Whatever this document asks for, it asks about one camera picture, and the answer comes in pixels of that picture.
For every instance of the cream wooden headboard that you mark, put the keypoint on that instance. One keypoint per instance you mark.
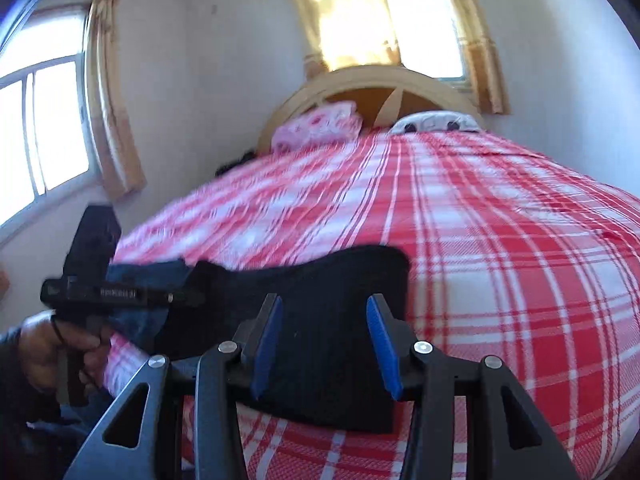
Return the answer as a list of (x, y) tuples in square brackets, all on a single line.
[(360, 77)]

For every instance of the window behind headboard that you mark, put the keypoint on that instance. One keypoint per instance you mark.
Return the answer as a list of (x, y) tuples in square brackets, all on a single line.
[(425, 30)]

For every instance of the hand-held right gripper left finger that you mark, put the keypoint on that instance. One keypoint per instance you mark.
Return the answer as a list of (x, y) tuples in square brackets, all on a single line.
[(265, 350)]

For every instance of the pink floral pillow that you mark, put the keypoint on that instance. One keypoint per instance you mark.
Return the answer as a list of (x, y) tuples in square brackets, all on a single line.
[(315, 125)]

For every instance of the black pants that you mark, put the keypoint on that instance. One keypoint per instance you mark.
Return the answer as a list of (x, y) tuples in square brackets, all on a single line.
[(325, 320)]

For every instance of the person's left hand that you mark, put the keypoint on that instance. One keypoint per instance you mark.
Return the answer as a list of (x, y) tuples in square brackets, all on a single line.
[(40, 345)]

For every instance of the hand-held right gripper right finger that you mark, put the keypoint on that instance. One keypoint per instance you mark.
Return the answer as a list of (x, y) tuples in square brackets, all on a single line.
[(385, 350)]

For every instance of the side window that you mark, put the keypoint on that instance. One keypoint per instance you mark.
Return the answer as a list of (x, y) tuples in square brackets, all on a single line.
[(45, 130)]

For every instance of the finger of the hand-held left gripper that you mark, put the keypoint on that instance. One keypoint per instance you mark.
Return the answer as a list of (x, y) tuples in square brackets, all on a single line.
[(187, 299)]

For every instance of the person's left forearm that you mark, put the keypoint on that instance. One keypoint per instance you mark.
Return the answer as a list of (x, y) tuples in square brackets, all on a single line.
[(10, 375)]

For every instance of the wide beige curtain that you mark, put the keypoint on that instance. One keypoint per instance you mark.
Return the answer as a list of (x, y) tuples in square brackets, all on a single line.
[(345, 25)]

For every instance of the beige side window curtain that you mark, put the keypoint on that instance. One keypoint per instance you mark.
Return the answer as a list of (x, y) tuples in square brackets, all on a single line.
[(112, 110)]

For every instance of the bed with red plaid sheet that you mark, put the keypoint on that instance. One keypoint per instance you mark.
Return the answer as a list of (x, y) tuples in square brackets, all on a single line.
[(500, 260)]

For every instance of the white pillow with black print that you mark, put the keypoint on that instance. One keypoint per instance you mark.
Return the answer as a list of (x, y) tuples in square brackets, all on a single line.
[(435, 122)]

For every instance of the narrow beige curtain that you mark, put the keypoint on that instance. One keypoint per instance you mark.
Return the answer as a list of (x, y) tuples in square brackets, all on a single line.
[(475, 45)]

